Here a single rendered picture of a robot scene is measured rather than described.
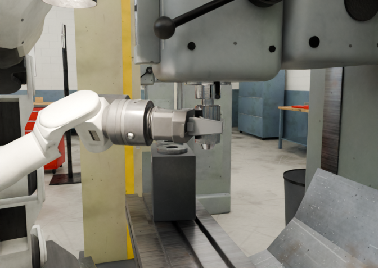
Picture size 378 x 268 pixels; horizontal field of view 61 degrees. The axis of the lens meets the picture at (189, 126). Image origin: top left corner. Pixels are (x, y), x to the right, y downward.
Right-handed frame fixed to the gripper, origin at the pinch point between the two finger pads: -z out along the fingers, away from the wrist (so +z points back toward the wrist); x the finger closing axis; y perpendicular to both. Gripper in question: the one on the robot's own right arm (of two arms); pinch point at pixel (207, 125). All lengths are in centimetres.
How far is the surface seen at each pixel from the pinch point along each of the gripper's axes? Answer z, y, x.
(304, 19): -14.9, -17.4, -6.0
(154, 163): 16.7, 14.1, 24.3
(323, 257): -25.0, 29.8, 12.0
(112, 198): 83, 74, 151
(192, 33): 1.3, -14.7, -11.5
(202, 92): 0.9, -6.1, -2.3
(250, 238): -17, 123, 210
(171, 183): 12.3, 19.7, 25.6
